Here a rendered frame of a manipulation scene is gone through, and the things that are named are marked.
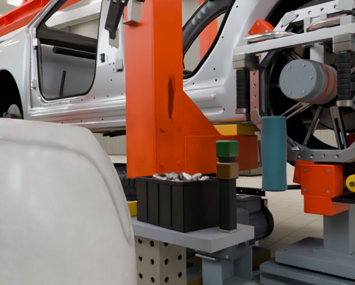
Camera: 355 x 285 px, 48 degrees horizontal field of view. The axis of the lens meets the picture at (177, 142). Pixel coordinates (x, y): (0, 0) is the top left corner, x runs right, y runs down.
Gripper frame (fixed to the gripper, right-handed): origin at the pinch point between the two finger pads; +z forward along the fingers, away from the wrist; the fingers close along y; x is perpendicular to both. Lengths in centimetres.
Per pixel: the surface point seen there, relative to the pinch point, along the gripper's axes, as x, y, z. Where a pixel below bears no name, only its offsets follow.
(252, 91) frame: 41, -30, 32
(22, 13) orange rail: -425, -418, 439
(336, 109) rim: 71, -29, 23
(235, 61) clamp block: 32.1, -19.3, 11.8
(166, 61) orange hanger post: 8.2, -18.2, 22.9
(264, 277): 75, 20, 73
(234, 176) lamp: 45, 33, -2
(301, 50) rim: 53, -57, 25
